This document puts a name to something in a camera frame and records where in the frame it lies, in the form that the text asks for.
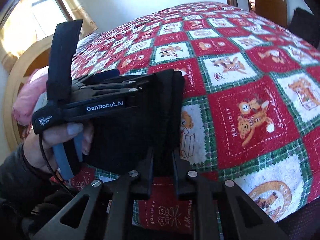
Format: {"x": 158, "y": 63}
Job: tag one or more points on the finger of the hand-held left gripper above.
{"x": 107, "y": 73}
{"x": 112, "y": 90}

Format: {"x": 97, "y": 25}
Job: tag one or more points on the dark cloth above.
{"x": 305, "y": 25}

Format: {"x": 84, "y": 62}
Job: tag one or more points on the wooden arched headboard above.
{"x": 22, "y": 60}

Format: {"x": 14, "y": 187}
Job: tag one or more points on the yellow curtain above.
{"x": 75, "y": 10}

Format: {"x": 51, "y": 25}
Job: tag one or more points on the person's left forearm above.
{"x": 15, "y": 180}

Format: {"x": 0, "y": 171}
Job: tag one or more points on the grey pillow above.
{"x": 86, "y": 43}

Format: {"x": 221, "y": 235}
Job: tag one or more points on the brown wooden door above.
{"x": 267, "y": 2}

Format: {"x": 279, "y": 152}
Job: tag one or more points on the pink pillow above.
{"x": 27, "y": 97}

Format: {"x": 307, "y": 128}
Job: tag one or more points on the person's left hand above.
{"x": 40, "y": 152}

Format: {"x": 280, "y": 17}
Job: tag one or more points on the red checked printed blanket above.
{"x": 250, "y": 92}

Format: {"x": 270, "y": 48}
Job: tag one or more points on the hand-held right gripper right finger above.
{"x": 176, "y": 170}

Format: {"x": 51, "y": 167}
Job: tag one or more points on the window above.
{"x": 32, "y": 22}

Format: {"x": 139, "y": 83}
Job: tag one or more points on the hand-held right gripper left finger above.
{"x": 149, "y": 170}

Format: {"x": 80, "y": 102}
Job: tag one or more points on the black pants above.
{"x": 140, "y": 130}

